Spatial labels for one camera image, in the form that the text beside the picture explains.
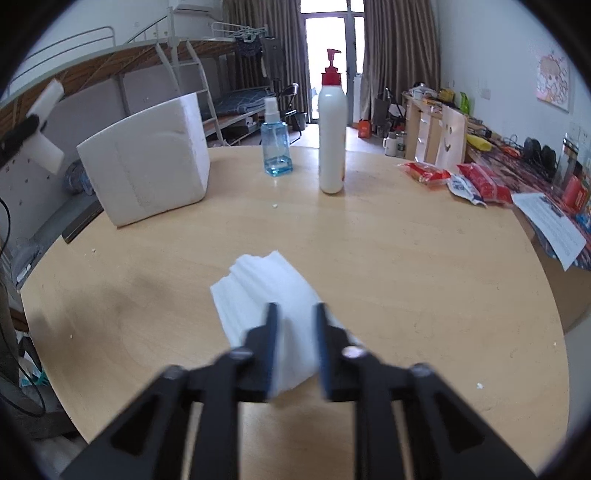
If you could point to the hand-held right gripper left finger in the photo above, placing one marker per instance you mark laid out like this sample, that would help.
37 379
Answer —
273 332

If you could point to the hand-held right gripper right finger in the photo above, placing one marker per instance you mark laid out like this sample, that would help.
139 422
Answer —
322 337

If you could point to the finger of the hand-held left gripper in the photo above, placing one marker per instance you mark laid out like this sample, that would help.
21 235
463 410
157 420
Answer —
23 134

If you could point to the white foam piece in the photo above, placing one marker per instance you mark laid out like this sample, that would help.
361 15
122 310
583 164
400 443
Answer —
50 147

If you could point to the pack of water bottles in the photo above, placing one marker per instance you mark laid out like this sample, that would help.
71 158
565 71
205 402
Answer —
76 177

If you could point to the grey metal bunk bed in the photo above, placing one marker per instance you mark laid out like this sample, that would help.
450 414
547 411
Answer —
231 46
92 60

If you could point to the dark flat board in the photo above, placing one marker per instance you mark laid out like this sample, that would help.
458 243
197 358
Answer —
81 219

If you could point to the white foam box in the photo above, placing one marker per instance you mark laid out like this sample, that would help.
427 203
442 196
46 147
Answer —
147 157

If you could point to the blue spray bottle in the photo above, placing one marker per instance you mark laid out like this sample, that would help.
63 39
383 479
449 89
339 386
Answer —
276 147

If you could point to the grey metal bed ladder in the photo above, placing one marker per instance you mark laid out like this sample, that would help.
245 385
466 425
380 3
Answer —
203 87

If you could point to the small red snack packet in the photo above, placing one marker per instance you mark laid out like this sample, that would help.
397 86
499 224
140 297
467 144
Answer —
425 173

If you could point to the white bottle red pump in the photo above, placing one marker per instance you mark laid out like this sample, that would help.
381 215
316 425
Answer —
332 138

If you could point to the white thermos flask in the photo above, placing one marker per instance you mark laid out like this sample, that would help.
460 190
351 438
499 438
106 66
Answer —
390 145

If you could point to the white snack packet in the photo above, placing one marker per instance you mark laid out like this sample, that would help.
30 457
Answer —
466 189

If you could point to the dark bucket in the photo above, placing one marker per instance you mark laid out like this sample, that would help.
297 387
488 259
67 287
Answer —
301 121

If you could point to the white air conditioner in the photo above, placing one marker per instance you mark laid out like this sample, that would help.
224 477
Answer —
196 4

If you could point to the folded blue plaid quilt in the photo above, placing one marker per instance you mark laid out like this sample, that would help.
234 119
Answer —
240 101

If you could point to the large red snack packet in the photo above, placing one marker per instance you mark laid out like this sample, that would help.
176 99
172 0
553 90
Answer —
487 182

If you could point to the black folding chair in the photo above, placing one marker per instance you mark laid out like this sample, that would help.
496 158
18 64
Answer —
288 104

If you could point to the wooden desk with drawers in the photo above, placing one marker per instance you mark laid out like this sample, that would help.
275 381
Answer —
422 124

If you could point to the wooden chair with smiley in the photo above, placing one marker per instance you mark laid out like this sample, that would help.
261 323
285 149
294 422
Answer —
452 138

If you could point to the dark hanging clothes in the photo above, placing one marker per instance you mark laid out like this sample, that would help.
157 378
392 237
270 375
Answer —
251 48

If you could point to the yellow packet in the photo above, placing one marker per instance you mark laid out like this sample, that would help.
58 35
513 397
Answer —
479 141

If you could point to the printed paper sheet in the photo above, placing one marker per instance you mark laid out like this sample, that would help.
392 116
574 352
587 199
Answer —
549 226

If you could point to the brown curtain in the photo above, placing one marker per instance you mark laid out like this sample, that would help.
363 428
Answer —
397 50
268 18

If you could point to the green bag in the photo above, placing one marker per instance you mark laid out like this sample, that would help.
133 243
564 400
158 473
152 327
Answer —
465 104

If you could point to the black headphones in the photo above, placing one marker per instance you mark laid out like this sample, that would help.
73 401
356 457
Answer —
538 154

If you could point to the glass balcony door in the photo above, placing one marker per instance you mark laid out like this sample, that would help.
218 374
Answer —
318 41

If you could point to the dark tumbler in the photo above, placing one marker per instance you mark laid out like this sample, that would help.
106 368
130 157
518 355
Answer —
567 157

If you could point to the pink cartoon wall poster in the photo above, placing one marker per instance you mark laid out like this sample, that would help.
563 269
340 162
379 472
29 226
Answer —
553 81

